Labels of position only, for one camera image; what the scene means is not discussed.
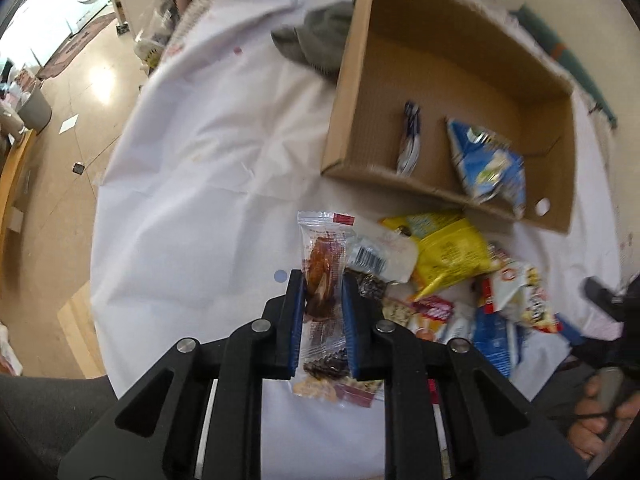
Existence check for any person's right hand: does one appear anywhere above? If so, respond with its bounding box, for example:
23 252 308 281
569 372 635 462

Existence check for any white barcode snack packet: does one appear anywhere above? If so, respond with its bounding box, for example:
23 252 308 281
345 220 420 285

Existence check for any clear plastic bag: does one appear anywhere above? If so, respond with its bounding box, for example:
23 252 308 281
132 24 175 77

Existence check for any white cookie print packet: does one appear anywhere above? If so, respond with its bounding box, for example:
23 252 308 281
477 247 563 336

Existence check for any wooden table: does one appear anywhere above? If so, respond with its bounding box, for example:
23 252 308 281
0 129 39 241

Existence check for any blue snack bag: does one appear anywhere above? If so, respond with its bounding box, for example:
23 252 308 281
446 117 527 220

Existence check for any slim blue white packet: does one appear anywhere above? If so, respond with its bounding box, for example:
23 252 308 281
396 101 423 177

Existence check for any dark cloth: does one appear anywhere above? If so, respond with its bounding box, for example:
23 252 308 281
0 372 122 480

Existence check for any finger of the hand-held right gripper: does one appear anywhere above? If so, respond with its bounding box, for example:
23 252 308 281
584 276 626 322
553 312 587 349

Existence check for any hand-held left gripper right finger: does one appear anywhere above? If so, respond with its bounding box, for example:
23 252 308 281
341 275 589 480

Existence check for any blue white flat packet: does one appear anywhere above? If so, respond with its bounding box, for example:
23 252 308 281
472 305 526 378

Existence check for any grey bin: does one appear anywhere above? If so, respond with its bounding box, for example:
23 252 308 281
17 82 53 131

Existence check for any yellow snack bag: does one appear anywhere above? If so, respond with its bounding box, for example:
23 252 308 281
381 210 506 302

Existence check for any teal striped blanket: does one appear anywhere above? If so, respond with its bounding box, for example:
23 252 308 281
510 2 619 129

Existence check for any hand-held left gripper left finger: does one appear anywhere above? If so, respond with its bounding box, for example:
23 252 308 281
57 269 307 480

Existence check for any grey cloth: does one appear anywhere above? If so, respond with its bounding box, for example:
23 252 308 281
271 1 355 86

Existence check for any clear brown pastry packet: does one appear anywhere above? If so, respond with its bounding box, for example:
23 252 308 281
292 210 377 408

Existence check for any dark speckled snack packet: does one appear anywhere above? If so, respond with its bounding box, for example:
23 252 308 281
356 270 389 302

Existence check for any dark patterned floor mat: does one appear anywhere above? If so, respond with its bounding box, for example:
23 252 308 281
37 10 119 81

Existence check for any white printed bedsheet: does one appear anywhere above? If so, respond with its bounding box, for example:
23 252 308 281
90 0 640 411

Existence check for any cardboard box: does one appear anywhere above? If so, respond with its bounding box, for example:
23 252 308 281
320 0 576 234

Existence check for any red white snack packet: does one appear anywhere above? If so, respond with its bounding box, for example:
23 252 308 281
382 295 476 346

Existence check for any white cabinet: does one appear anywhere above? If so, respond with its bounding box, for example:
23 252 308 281
112 0 167 36

